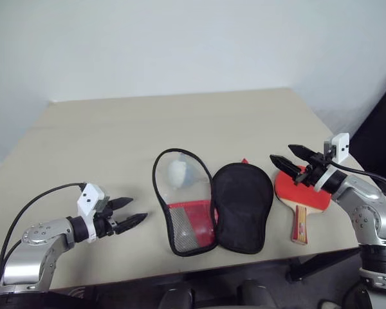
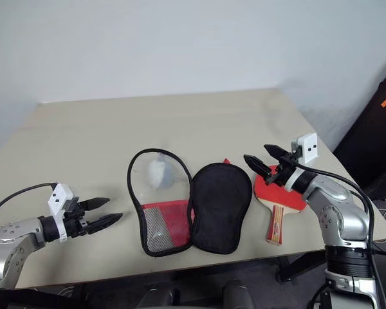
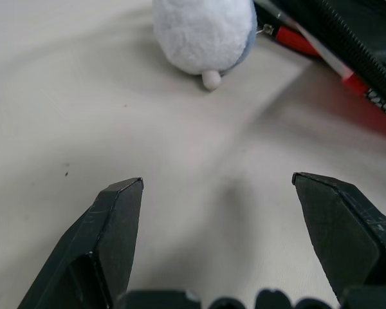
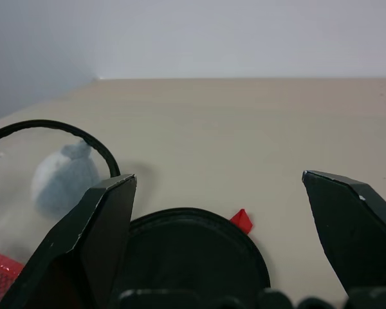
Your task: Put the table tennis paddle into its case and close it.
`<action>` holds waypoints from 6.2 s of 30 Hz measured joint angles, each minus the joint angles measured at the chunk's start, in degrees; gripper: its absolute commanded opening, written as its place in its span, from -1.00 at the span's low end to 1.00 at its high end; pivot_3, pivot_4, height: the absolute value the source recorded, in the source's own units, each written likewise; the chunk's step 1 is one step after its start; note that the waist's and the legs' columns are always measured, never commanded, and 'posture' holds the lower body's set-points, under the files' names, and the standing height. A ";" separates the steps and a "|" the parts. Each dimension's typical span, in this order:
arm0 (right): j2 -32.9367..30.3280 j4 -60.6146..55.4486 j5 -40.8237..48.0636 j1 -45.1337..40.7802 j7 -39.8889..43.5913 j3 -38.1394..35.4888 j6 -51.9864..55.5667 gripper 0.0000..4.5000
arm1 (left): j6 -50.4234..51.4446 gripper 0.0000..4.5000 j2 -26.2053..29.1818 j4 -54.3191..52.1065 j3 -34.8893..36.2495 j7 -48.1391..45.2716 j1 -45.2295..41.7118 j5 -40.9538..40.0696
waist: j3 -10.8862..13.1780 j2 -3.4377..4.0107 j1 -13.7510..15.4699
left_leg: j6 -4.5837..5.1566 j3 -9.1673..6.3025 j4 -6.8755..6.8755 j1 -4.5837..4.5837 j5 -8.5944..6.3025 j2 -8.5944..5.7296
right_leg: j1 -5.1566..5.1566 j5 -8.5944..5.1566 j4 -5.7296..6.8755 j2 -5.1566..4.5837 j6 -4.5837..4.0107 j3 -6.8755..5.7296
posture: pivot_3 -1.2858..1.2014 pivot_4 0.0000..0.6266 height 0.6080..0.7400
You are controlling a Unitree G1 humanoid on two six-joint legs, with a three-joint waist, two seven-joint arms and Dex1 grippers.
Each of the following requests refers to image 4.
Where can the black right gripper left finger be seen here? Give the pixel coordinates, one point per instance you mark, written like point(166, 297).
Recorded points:
point(83, 244)

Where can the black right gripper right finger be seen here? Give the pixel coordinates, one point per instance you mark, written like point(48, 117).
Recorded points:
point(350, 231)

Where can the red textured plastic object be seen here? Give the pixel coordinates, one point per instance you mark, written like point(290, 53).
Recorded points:
point(0, 273)

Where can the clear black-rimmed plastic container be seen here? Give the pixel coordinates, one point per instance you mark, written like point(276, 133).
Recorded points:
point(193, 254)

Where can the small grey white pouch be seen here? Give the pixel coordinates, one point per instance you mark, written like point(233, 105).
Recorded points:
point(64, 180)

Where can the red zipper pull tab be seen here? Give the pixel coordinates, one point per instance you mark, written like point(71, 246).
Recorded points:
point(242, 220)

